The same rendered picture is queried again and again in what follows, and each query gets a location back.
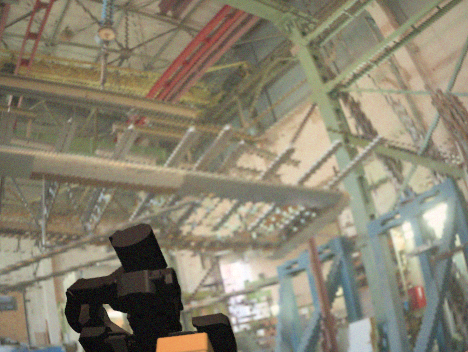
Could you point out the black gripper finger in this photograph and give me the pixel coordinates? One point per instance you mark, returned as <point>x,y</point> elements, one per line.
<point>180,333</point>
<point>117,345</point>

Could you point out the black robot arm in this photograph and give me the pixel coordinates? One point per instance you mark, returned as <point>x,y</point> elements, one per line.
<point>143,284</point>

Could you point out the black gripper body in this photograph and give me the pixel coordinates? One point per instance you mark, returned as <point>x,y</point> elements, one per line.
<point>148,327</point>

